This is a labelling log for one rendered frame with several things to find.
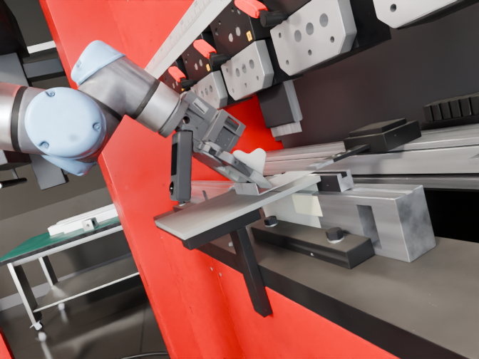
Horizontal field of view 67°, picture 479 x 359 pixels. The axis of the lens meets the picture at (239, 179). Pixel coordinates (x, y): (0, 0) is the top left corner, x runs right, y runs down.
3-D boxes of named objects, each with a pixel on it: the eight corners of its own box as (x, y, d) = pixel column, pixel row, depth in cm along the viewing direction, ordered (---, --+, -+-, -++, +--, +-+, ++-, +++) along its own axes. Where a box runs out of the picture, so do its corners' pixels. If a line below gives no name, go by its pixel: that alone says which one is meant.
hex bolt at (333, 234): (323, 241, 59) (321, 231, 58) (336, 234, 60) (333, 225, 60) (335, 243, 56) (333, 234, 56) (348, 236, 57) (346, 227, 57)
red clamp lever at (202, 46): (190, 39, 74) (213, 58, 68) (208, 35, 75) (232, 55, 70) (191, 48, 75) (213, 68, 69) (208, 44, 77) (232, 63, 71)
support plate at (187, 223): (155, 225, 68) (154, 220, 68) (269, 180, 79) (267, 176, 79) (184, 240, 52) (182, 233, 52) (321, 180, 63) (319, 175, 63)
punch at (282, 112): (269, 138, 75) (256, 93, 73) (276, 135, 75) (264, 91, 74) (297, 132, 66) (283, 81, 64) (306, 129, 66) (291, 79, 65)
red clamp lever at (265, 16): (232, -6, 56) (267, 16, 50) (254, -9, 57) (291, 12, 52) (231, 6, 57) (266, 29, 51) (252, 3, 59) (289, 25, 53)
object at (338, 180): (277, 189, 78) (273, 175, 77) (288, 184, 79) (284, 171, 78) (341, 191, 60) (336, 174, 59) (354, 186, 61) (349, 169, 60)
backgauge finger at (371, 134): (296, 175, 78) (289, 153, 77) (378, 141, 88) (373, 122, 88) (333, 175, 67) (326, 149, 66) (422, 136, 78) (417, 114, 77)
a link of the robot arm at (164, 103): (140, 115, 53) (130, 123, 61) (166, 132, 55) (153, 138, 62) (165, 75, 55) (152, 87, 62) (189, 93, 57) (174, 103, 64)
